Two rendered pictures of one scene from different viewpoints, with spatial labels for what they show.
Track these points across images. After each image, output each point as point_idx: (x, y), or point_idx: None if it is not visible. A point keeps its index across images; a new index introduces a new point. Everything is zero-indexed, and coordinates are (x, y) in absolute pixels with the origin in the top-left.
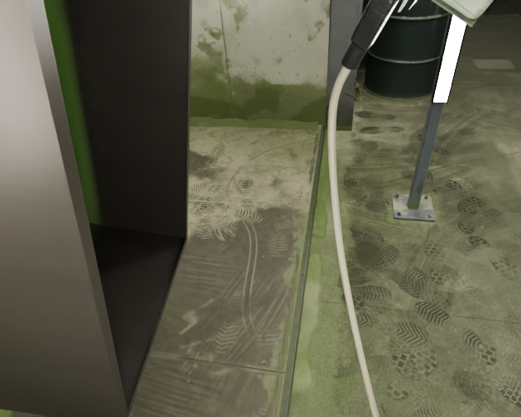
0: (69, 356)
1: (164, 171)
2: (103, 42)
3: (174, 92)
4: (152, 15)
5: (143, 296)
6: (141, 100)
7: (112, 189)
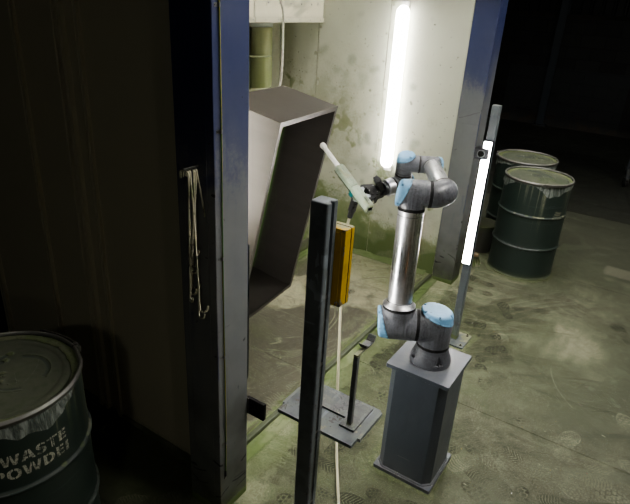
0: None
1: (290, 246)
2: (283, 188)
3: (303, 213)
4: (303, 184)
5: (260, 297)
6: (290, 213)
7: (265, 249)
